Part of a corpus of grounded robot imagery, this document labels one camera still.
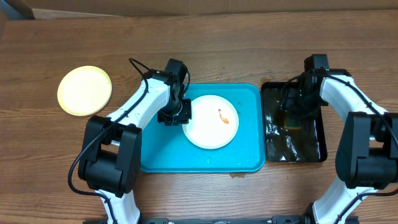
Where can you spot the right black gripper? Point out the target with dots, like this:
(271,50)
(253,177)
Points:
(292,109)

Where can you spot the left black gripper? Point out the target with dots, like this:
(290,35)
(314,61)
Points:
(184,119)

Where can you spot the yellow green sponge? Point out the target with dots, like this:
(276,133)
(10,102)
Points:
(292,124)

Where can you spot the white plate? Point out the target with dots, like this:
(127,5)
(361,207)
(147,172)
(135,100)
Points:
(214,122)

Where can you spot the yellow-green plate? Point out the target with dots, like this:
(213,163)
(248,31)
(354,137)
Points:
(84,91)

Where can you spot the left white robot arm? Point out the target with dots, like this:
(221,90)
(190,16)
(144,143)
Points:
(110,160)

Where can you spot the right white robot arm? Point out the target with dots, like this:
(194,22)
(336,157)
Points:
(366,158)

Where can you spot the black water tray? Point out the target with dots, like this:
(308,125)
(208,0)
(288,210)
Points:
(282,145)

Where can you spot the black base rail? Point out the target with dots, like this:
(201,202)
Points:
(281,219)

